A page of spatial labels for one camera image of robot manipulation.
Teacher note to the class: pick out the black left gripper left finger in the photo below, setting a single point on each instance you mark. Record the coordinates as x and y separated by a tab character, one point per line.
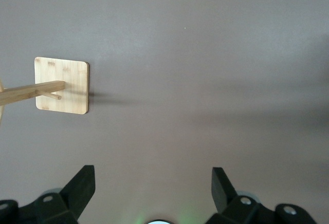
77	193

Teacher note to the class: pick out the wooden mug tree rack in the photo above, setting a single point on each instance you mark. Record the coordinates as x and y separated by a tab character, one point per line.
74	80

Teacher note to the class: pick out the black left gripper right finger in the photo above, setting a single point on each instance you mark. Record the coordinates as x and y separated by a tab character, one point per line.
223	190

